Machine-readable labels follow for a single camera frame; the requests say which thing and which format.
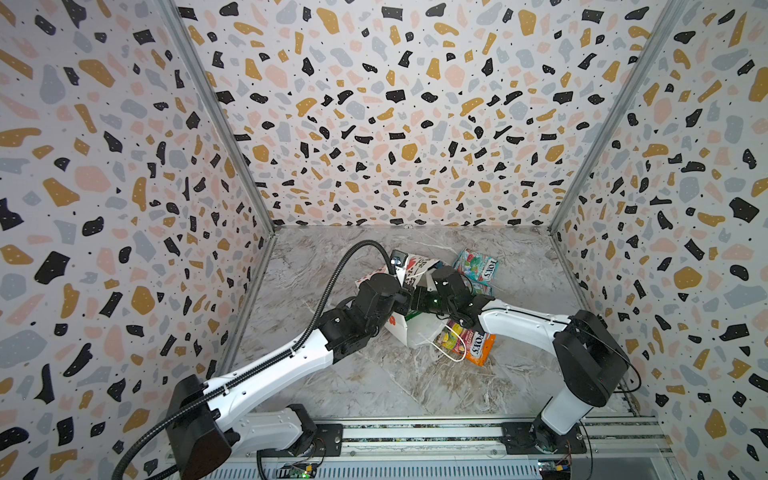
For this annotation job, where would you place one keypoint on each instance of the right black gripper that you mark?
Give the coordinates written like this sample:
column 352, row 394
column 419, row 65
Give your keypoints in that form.
column 428, row 300

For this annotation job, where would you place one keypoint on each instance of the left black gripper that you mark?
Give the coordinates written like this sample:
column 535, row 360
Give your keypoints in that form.
column 404, row 300

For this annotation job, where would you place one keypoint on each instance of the teal Fox's mint candy bag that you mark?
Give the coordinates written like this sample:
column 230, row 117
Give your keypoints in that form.
column 478, row 267

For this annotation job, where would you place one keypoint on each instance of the orange Fox's candy bag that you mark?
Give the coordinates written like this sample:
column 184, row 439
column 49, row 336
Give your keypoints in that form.
column 468, row 343

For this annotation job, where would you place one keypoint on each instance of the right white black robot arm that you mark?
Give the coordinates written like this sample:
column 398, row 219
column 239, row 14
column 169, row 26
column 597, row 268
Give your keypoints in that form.
column 591, row 361

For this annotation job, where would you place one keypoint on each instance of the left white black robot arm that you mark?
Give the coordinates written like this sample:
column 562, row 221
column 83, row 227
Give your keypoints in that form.
column 214, row 419

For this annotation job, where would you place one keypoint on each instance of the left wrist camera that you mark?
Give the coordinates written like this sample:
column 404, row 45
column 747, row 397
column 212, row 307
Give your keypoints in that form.
column 398, row 262

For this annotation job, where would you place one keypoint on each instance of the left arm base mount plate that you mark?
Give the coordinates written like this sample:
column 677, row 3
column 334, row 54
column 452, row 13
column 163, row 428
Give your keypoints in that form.
column 325, row 440

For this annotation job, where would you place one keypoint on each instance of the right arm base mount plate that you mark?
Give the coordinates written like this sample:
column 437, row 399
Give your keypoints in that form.
column 535, row 437

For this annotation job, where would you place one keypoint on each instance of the small circuit board with wires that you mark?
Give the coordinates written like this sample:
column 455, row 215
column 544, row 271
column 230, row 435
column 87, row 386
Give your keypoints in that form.
column 297, row 471

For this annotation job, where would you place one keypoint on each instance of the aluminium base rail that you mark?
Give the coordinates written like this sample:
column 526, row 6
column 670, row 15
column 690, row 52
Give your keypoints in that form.
column 470, row 448

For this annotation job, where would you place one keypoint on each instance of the left aluminium corner post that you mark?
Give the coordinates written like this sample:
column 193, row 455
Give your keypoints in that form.
column 178, row 33

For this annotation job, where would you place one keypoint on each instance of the aluminium corner post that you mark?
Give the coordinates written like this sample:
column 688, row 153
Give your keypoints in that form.
column 178, row 33
column 668, row 18

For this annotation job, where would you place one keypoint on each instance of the right aluminium corner post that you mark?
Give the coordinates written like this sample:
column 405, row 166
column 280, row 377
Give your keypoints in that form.
column 668, row 18

